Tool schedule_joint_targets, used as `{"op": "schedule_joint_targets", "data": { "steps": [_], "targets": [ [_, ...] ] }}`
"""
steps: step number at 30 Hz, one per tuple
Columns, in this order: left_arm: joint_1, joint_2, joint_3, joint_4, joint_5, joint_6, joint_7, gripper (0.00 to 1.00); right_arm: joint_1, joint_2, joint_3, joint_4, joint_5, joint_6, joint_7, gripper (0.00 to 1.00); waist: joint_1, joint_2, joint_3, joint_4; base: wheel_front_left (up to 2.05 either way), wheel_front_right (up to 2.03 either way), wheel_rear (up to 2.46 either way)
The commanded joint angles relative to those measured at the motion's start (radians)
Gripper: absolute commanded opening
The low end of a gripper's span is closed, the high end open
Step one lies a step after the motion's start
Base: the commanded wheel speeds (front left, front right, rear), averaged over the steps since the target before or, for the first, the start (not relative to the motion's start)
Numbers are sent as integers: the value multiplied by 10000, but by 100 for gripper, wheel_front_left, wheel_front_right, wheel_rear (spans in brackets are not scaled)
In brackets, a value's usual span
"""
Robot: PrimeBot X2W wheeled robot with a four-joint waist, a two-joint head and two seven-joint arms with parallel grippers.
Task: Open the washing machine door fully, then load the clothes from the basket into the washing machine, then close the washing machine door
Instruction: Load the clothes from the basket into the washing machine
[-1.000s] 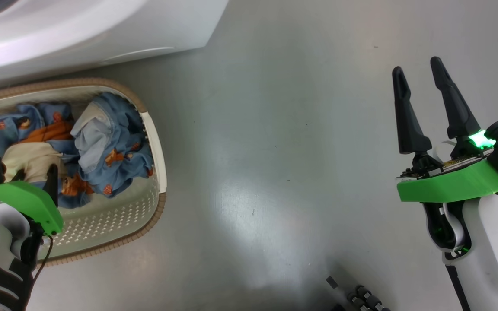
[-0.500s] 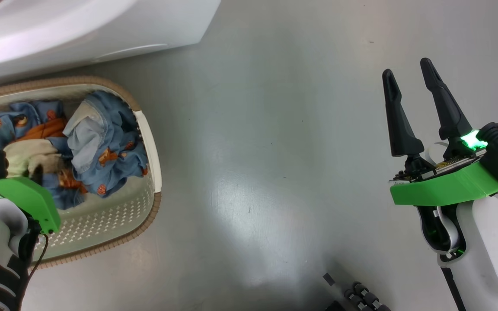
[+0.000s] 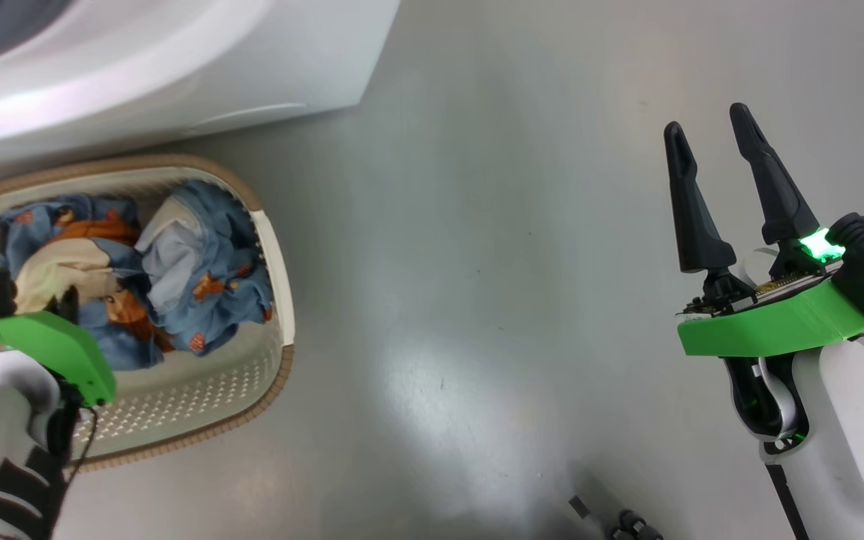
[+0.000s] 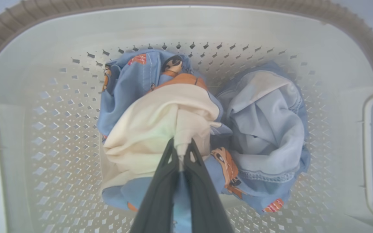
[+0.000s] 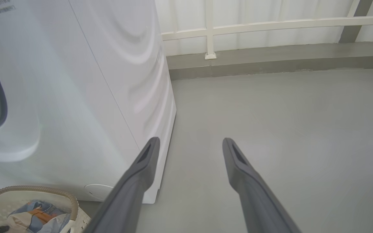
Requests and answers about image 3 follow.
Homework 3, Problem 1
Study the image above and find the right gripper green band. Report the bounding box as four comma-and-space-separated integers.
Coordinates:
663, 103, 864, 358

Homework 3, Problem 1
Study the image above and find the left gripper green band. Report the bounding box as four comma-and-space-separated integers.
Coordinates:
0, 287, 116, 407

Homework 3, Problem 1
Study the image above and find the blue patterned garment cream lining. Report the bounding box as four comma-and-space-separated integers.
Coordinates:
0, 193, 172, 372

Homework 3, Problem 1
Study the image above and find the cream perforated laundry basket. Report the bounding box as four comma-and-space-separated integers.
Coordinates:
0, 155, 296, 472

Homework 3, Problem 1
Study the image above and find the white front-load washing machine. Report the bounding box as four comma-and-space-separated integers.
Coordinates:
0, 0, 401, 188

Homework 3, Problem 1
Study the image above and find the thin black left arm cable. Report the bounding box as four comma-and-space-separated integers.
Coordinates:
64, 405, 100, 472

